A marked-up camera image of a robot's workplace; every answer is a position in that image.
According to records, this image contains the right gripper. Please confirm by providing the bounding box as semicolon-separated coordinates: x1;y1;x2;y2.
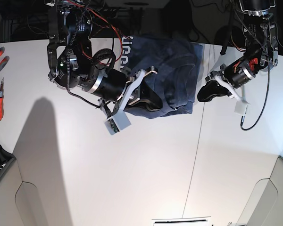
89;69;163;112

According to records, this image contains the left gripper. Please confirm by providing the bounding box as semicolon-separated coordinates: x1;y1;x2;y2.
197;60;258;102

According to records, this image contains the blue-grey printed t-shirt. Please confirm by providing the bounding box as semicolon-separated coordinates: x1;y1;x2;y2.
121;36;203;119

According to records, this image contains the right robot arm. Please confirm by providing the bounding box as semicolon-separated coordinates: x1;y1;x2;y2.
44;0;163;114

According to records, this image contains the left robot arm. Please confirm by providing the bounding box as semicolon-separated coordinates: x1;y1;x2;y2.
197;0;278;102

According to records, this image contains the black round floor object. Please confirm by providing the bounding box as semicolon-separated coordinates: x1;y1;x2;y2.
214;25;245;48

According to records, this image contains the grey partition right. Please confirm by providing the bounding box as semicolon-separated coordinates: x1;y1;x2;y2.
235;156;283;226

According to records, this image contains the grey partition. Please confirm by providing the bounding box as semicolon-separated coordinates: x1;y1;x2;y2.
0;159;48;226
235;156;283;226

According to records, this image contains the grey partition left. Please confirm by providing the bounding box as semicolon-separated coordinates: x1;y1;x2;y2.
0;159;48;226

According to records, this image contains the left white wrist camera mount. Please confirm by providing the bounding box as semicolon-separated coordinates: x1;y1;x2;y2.
205;70;250;116

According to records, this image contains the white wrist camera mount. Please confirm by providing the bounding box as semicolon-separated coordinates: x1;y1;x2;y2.
98;66;158;135
205;70;250;116

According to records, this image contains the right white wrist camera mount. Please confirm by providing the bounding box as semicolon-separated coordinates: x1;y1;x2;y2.
98;66;158;135

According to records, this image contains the orange handled screwdriver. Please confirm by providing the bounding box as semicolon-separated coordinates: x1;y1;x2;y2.
0;78;4;121

